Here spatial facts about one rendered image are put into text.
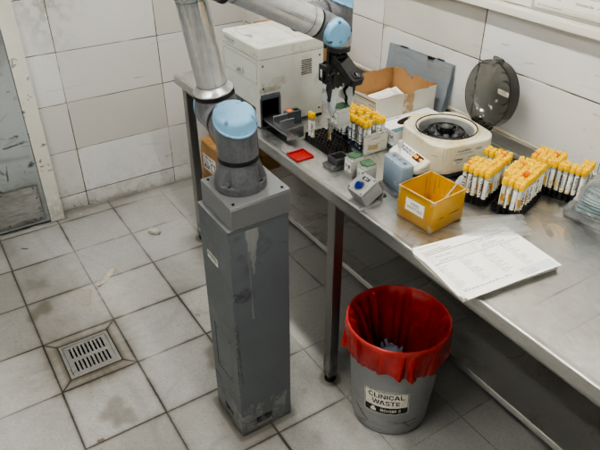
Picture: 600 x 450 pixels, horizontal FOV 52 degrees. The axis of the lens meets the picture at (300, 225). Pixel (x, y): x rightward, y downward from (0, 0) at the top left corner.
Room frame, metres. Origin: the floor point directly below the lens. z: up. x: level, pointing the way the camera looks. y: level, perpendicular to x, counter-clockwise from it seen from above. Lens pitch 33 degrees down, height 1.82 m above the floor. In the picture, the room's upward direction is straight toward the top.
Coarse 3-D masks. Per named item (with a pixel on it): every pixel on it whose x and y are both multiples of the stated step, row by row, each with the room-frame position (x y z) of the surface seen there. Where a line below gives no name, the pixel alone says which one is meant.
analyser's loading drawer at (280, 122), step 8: (272, 112) 2.13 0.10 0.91; (264, 120) 2.07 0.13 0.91; (272, 120) 2.07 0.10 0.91; (280, 120) 2.04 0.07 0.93; (288, 120) 2.00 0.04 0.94; (280, 128) 1.99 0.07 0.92; (288, 128) 2.00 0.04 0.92; (296, 128) 1.96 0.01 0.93; (288, 136) 1.94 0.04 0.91; (296, 136) 1.96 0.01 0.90
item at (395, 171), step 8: (384, 160) 1.68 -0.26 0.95; (392, 160) 1.64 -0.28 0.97; (400, 160) 1.64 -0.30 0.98; (384, 168) 1.67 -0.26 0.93; (392, 168) 1.63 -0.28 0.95; (400, 168) 1.60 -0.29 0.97; (408, 168) 1.60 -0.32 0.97; (384, 176) 1.67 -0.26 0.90; (392, 176) 1.63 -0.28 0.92; (400, 176) 1.59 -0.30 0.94; (408, 176) 1.60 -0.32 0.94; (384, 184) 1.65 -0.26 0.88; (392, 184) 1.63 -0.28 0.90; (392, 192) 1.60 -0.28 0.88
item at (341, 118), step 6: (336, 108) 1.79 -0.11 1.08; (348, 108) 1.78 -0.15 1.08; (336, 114) 1.77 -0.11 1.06; (342, 114) 1.77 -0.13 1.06; (348, 114) 1.79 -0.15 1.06; (330, 120) 1.80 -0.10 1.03; (336, 120) 1.77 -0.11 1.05; (342, 120) 1.77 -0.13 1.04; (348, 120) 1.79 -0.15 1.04; (336, 126) 1.77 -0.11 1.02; (342, 126) 1.77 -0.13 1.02
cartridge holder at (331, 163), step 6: (330, 156) 1.79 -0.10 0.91; (336, 156) 1.81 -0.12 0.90; (342, 156) 1.82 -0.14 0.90; (324, 162) 1.78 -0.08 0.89; (330, 162) 1.78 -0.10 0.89; (336, 162) 1.76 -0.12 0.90; (342, 162) 1.77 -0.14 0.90; (330, 168) 1.75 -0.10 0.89; (336, 168) 1.75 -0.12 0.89; (342, 168) 1.77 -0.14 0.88
